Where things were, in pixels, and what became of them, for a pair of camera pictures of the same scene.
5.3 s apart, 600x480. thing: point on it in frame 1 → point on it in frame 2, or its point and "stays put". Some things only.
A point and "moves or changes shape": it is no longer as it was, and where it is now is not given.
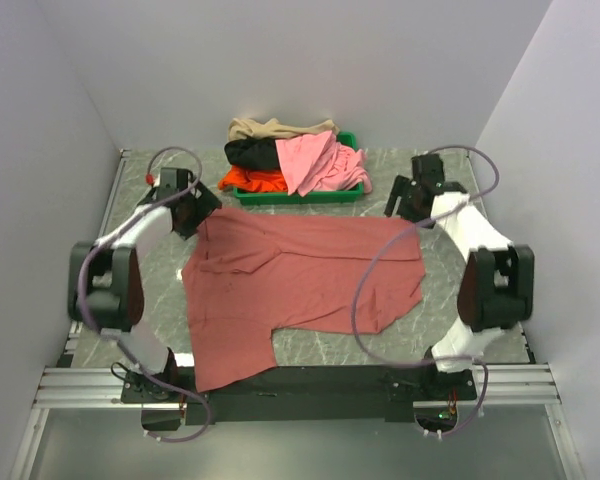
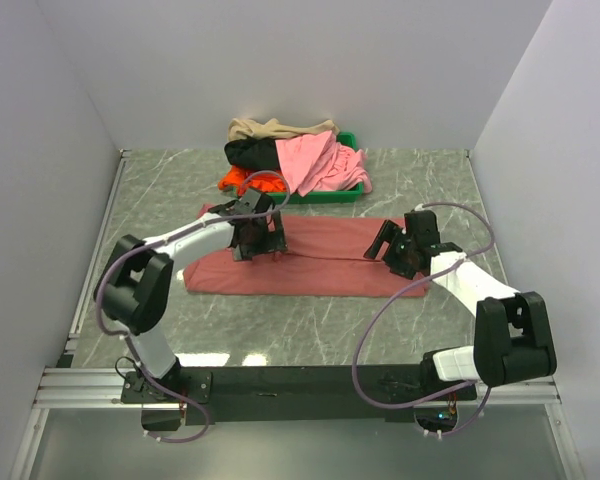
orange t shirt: [270, 180] stays put
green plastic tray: [257, 197] stays put
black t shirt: [253, 153] stays put
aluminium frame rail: [72, 387] stays put
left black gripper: [206, 205] → [273, 241]
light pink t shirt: [316, 163] stays put
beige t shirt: [243, 128] stays put
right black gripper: [401, 188] → [392, 232]
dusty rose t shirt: [253, 271] moves or changes shape
